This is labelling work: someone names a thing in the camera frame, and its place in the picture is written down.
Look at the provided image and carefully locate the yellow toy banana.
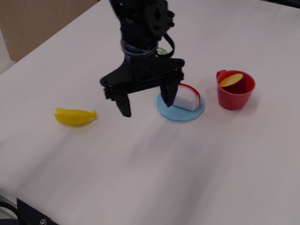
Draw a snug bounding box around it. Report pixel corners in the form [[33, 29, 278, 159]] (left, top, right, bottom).
[[54, 108, 97, 125]]

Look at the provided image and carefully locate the red toy cup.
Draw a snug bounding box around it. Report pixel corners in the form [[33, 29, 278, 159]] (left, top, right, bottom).
[[216, 70, 255, 110]]

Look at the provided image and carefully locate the aluminium table frame rail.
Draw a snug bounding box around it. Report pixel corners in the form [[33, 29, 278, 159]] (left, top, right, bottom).
[[0, 187, 18, 219]]

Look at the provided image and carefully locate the white and red toy sushi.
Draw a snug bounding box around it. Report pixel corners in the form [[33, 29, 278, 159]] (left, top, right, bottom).
[[173, 83, 201, 111]]

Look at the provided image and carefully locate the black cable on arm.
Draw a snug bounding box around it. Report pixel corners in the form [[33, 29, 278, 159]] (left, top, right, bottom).
[[155, 32, 176, 59]]

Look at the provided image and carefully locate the light blue toy plate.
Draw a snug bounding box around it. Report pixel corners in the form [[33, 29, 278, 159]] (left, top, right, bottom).
[[156, 94, 205, 122]]

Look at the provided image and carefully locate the purple and yellow toy fruit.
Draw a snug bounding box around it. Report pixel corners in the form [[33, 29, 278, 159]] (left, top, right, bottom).
[[219, 73, 246, 94]]

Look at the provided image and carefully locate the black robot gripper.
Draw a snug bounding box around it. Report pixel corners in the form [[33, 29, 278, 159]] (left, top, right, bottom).
[[100, 49, 185, 117]]

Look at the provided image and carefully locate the black corner bracket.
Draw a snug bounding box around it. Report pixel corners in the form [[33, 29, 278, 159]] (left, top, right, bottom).
[[16, 198, 58, 225]]

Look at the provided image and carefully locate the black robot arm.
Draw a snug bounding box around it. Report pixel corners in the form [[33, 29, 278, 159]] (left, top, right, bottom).
[[100, 0, 185, 117]]

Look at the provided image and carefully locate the brown cardboard box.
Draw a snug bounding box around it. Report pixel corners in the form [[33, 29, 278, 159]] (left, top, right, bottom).
[[0, 0, 98, 62]]

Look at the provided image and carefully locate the green toy cabbage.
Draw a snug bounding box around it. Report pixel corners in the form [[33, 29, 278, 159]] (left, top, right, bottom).
[[155, 47, 169, 58]]

